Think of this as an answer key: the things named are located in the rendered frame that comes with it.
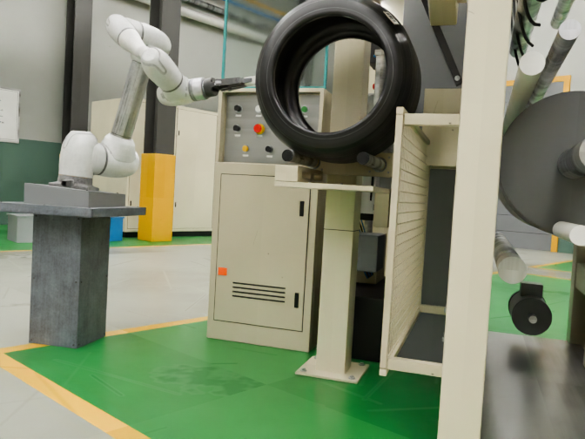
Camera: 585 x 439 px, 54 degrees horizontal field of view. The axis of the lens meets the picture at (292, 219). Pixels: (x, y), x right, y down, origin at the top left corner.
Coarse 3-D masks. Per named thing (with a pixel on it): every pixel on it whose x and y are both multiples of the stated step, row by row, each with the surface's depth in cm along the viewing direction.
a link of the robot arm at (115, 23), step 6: (108, 18) 261; (114, 18) 258; (120, 18) 258; (126, 18) 261; (108, 24) 259; (114, 24) 255; (120, 24) 254; (126, 24) 255; (132, 24) 259; (138, 24) 262; (108, 30) 259; (114, 30) 255; (120, 30) 253; (138, 30) 261; (114, 36) 255
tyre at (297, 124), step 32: (320, 0) 202; (352, 0) 198; (288, 32) 204; (320, 32) 230; (352, 32) 226; (384, 32) 194; (288, 64) 233; (416, 64) 199; (288, 96) 235; (384, 96) 194; (416, 96) 206; (288, 128) 206; (352, 128) 198; (384, 128) 197; (352, 160) 215
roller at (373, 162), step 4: (360, 152) 200; (364, 152) 199; (360, 156) 199; (364, 156) 199; (368, 156) 199; (372, 156) 206; (360, 160) 200; (364, 160) 199; (368, 160) 199; (372, 160) 204; (376, 160) 213; (380, 160) 223; (360, 164) 200; (364, 164) 199; (368, 164) 203; (372, 164) 207; (376, 164) 214; (380, 164) 222; (384, 164) 230; (376, 168) 222; (380, 168) 228
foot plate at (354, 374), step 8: (312, 360) 259; (304, 368) 242; (312, 368) 246; (352, 368) 250; (360, 368) 250; (312, 376) 239; (320, 376) 237; (328, 376) 237; (336, 376) 238; (344, 376) 238; (352, 376) 235; (360, 376) 240
